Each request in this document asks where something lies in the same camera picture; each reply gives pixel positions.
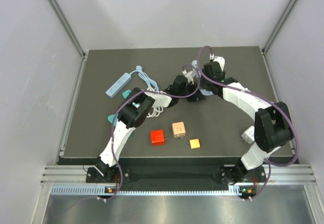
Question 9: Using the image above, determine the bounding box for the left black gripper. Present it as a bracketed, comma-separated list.
[177, 81, 205, 101]

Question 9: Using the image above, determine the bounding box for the blue cable with plug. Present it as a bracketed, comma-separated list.
[191, 60, 213, 97]

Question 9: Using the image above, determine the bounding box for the orange cube socket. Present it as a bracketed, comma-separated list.
[172, 122, 186, 139]

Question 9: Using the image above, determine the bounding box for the red plug adapter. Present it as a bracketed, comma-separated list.
[150, 129, 166, 146]

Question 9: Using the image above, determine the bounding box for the orange plug adapter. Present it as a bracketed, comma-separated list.
[189, 139, 200, 150]

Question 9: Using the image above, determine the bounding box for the teal triangular power strip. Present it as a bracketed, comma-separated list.
[106, 114, 134, 143]

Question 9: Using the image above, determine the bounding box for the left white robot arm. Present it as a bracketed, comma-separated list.
[93, 75, 200, 182]

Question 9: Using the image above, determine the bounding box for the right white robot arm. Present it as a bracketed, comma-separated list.
[200, 60, 293, 182]

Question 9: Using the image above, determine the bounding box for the white cube plug adapter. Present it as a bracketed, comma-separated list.
[241, 126, 255, 144]

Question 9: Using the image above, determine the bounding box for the light blue power strip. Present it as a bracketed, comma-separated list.
[105, 72, 131, 98]

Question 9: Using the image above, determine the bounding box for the teal rectangular power strip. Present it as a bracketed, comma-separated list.
[122, 90, 131, 99]

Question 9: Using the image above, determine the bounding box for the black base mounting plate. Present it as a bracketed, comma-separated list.
[86, 164, 268, 184]

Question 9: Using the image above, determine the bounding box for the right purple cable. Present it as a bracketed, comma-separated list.
[196, 46, 301, 202]

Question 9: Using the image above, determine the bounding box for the purple cable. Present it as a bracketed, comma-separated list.
[196, 46, 301, 202]
[110, 64, 202, 202]

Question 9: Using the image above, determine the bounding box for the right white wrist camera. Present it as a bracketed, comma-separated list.
[210, 54, 225, 71]

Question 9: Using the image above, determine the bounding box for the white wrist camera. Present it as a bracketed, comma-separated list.
[182, 69, 197, 84]
[210, 54, 225, 71]

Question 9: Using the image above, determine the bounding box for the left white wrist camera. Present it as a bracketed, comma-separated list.
[182, 69, 197, 84]

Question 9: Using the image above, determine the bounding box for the white coiled power cable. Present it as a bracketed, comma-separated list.
[145, 87, 165, 119]

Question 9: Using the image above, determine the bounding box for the light blue power cable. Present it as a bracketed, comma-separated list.
[130, 65, 159, 93]

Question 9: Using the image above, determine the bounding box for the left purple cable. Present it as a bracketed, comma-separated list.
[110, 64, 202, 202]

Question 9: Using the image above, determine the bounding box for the grey slotted cable duct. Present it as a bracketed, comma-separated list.
[51, 185, 241, 196]

